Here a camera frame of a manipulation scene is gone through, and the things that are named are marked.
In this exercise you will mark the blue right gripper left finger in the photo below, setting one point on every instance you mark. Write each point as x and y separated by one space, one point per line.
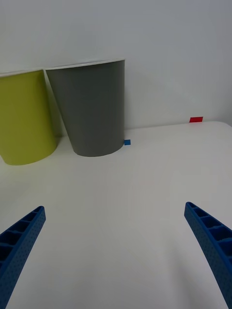
17 251

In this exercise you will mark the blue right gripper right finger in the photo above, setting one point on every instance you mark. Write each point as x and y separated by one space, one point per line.
213 243

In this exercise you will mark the yellow-green plastic bin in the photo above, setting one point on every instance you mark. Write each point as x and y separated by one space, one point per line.
26 116

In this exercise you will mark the grey plastic bin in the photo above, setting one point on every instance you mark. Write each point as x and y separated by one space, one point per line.
93 108

